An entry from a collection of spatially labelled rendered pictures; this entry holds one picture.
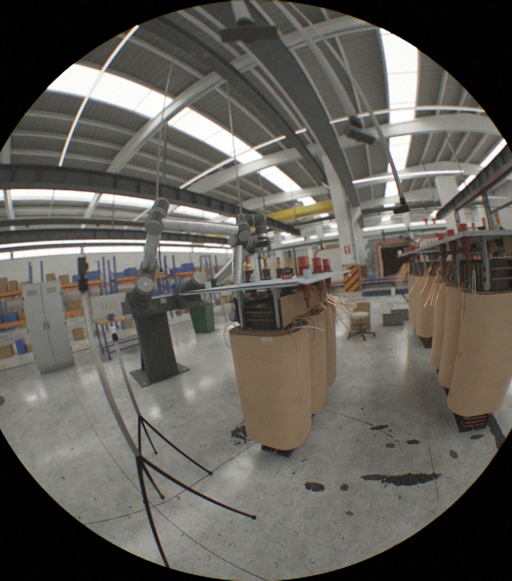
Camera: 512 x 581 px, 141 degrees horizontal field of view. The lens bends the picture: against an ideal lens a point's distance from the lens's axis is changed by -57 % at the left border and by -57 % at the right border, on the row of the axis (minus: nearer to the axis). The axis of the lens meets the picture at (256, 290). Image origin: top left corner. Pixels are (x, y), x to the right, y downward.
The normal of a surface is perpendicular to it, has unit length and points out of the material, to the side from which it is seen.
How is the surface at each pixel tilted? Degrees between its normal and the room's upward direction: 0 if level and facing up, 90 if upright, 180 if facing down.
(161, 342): 90
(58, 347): 90
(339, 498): 0
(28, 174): 90
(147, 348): 90
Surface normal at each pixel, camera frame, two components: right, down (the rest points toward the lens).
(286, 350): 0.17, 0.04
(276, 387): -0.31, 0.10
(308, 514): -0.12, -0.99
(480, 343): -0.89, 0.14
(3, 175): 0.84, -0.07
